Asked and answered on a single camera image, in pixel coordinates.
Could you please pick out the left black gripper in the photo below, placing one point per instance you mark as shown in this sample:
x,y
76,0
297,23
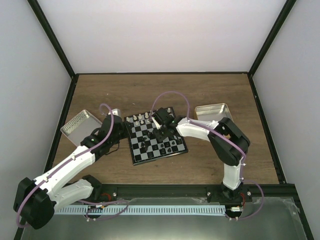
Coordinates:
x,y
128,132

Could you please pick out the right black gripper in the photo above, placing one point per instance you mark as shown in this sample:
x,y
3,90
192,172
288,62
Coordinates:
x,y
160,137

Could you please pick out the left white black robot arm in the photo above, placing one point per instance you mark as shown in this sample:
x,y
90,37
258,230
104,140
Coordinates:
x,y
38,199

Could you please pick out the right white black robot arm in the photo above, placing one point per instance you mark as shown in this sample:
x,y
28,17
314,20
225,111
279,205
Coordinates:
x,y
228,141

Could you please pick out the pile of black chess pieces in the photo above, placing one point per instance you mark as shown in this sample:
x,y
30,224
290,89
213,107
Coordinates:
x,y
147,140

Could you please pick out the black and silver chessboard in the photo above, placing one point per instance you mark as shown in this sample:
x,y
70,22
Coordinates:
x,y
138,155

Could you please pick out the gold metal tin tray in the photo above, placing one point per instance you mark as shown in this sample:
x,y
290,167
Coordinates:
x,y
212,112

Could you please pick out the light blue slotted cable duct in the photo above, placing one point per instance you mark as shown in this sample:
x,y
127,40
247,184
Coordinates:
x,y
146,210

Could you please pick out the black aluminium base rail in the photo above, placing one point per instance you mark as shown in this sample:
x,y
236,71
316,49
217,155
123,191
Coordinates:
x,y
215,193

